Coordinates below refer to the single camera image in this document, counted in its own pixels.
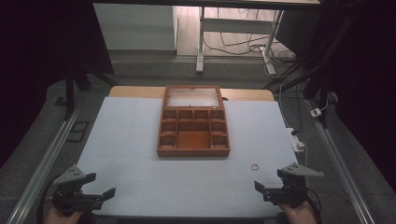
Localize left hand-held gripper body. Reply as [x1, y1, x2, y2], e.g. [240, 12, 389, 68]
[50, 164, 105, 217]

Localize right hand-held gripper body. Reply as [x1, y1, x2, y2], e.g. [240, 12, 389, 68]
[262, 162, 325, 209]

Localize wooden compartment box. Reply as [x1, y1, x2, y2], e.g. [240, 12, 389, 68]
[156, 85, 232, 158]

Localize person's right hand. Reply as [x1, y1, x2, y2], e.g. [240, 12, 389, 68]
[277, 200, 318, 224]

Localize person's left hand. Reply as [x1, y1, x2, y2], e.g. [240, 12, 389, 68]
[43, 204, 94, 224]

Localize white power strip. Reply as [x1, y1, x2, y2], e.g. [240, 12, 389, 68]
[286, 127, 305, 153]

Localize white table mat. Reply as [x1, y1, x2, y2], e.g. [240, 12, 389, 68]
[76, 96, 299, 218]

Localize black metal stand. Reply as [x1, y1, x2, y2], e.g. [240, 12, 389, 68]
[63, 62, 120, 121]
[263, 12, 359, 129]

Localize black curtain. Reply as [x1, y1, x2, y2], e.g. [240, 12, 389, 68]
[320, 0, 396, 192]
[0, 0, 115, 171]

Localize white cabinet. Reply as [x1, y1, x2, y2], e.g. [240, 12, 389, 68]
[92, 3, 179, 52]

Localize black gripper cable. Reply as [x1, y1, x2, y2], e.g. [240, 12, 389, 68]
[303, 186, 322, 224]
[35, 183, 57, 224]

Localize aluminium rail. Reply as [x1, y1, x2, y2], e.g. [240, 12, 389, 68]
[6, 104, 82, 224]
[305, 98, 378, 224]

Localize thin white cable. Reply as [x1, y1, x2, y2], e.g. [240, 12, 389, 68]
[277, 83, 309, 169]

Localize black floor cables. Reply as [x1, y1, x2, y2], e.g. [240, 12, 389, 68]
[204, 8, 297, 64]

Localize white desk frame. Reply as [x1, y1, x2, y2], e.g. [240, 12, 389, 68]
[195, 6, 285, 76]

